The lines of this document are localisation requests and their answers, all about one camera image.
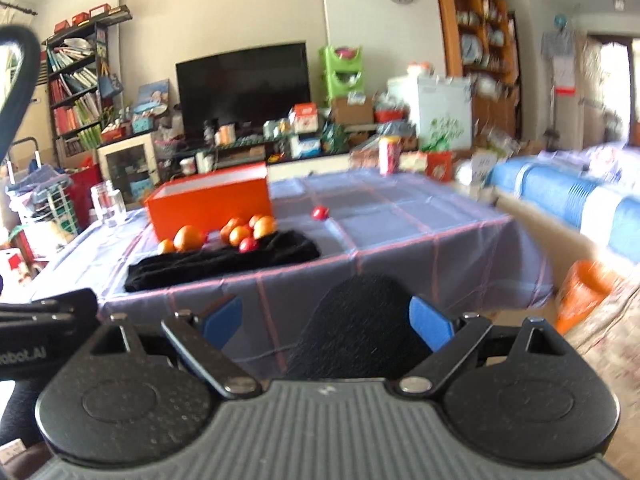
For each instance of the white glass-door cabinet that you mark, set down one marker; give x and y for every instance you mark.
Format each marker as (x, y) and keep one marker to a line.
(127, 165)

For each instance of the black cloth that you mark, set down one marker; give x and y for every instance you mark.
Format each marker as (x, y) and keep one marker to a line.
(225, 262)

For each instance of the black chair back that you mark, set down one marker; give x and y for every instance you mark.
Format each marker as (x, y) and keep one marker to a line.
(360, 325)

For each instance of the brown cardboard box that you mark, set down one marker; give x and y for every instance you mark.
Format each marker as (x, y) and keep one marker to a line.
(352, 109)

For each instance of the orange plastic bag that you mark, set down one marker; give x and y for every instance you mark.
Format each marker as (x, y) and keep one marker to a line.
(582, 290)

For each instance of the green plastic rack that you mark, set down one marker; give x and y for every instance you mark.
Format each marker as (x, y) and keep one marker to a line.
(341, 72)

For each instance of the red tomato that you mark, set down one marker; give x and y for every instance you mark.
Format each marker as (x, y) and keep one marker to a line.
(248, 245)
(320, 213)

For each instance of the wooden display cabinet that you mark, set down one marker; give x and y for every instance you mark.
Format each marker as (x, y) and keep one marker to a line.
(480, 55)

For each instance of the blue covered sofa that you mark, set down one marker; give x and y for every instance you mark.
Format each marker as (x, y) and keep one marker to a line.
(565, 190)

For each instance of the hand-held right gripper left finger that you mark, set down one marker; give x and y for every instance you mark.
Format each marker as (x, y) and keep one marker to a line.
(222, 319)

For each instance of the orange cardboard box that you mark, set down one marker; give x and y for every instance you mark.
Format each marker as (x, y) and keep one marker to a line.
(215, 200)

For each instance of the checked grey tablecloth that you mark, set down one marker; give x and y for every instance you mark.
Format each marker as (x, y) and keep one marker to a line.
(400, 230)

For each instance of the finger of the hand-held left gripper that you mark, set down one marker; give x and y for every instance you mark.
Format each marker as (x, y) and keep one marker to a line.
(50, 310)

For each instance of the black television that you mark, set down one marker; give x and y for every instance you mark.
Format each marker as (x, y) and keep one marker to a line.
(242, 87)

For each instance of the red tin can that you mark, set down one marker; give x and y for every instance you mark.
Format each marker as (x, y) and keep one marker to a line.
(390, 156)

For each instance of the red and white carton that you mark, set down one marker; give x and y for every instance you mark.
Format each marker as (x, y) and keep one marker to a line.
(306, 117)

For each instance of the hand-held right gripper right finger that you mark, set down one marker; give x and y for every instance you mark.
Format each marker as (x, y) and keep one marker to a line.
(431, 321)

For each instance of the small tangerine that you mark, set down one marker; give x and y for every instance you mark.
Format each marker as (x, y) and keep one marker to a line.
(239, 236)
(231, 225)
(255, 219)
(166, 247)
(265, 227)

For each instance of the folding trolley cart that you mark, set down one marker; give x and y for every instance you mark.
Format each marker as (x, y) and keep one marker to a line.
(45, 200)

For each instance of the large orange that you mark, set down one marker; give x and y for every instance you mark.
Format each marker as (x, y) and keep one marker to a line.
(188, 238)

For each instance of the clear glass jar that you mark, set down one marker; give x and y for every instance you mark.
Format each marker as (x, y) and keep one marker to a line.
(107, 205)

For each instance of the red storage box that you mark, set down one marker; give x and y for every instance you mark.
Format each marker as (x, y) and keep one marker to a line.
(86, 187)

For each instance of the black bookshelf with books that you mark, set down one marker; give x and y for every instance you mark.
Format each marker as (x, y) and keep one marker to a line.
(75, 90)

